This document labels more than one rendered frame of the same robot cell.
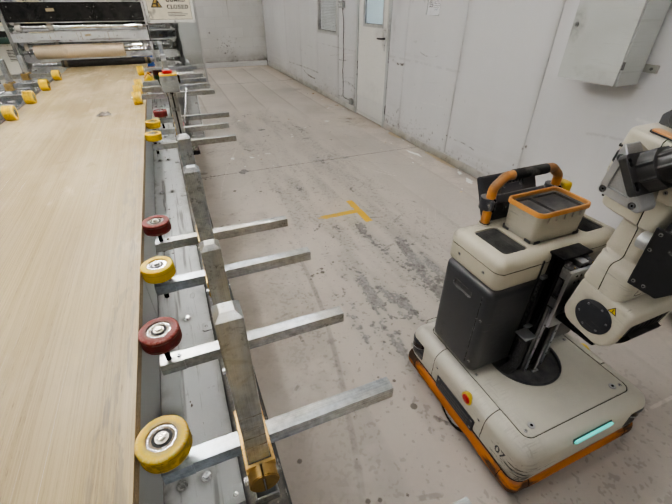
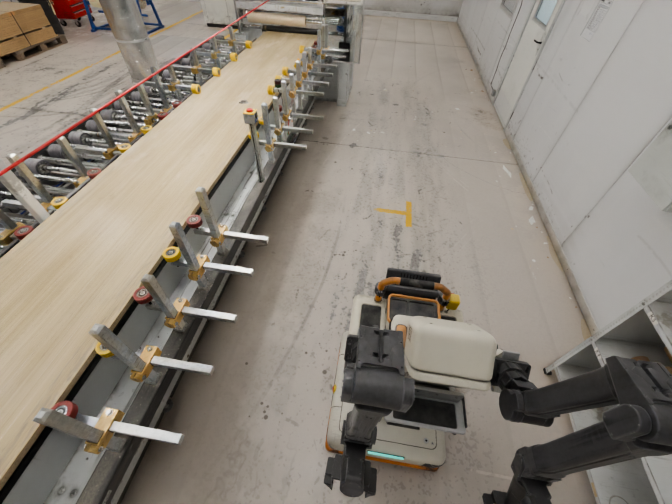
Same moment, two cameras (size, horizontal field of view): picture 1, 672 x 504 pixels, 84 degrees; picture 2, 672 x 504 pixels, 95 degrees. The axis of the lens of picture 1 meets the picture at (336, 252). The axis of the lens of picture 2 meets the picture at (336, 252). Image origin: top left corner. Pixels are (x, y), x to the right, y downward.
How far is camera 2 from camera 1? 1.03 m
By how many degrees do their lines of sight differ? 26
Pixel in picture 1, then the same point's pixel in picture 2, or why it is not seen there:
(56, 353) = (106, 285)
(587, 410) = (392, 442)
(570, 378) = not seen: hidden behind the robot
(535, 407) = not seen: hidden behind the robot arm
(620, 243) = not seen: hidden behind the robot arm
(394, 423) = (306, 374)
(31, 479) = (68, 336)
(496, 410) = (338, 406)
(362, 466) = (272, 385)
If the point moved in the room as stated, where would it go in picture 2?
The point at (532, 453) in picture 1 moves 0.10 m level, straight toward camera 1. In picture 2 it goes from (335, 440) to (315, 445)
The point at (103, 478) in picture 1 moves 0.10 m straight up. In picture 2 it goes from (83, 349) to (67, 337)
